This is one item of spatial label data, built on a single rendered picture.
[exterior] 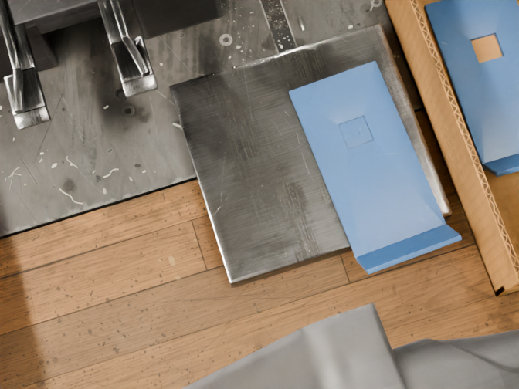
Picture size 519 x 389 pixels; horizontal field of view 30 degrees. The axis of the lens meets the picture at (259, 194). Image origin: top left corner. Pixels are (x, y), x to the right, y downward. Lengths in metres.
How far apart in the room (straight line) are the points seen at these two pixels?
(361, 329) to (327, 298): 0.41
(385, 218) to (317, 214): 0.05
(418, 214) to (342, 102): 0.10
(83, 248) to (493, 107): 0.33
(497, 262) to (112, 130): 0.30
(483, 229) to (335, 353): 0.41
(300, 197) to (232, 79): 0.11
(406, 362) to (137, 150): 0.46
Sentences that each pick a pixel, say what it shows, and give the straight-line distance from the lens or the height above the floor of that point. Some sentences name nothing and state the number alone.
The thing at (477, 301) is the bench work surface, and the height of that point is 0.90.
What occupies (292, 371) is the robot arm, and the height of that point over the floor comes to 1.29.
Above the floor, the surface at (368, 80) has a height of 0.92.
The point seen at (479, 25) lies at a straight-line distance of 0.78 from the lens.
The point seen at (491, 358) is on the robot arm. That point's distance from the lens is 0.33.
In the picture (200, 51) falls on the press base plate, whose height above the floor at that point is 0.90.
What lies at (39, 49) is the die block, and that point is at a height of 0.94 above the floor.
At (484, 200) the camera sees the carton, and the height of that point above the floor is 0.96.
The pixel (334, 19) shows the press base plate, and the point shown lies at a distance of 0.78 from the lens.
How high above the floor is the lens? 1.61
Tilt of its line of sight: 75 degrees down
